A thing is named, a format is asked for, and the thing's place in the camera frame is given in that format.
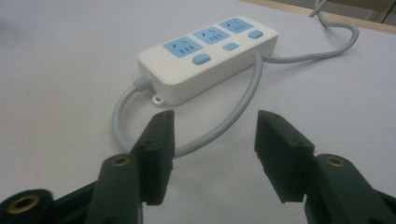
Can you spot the white blue power strip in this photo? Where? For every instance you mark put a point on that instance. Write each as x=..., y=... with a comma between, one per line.
x=205, y=59

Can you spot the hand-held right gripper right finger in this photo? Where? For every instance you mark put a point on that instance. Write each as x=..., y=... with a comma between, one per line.
x=292, y=161

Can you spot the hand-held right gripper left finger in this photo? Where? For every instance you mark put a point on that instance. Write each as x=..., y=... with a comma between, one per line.
x=152, y=161

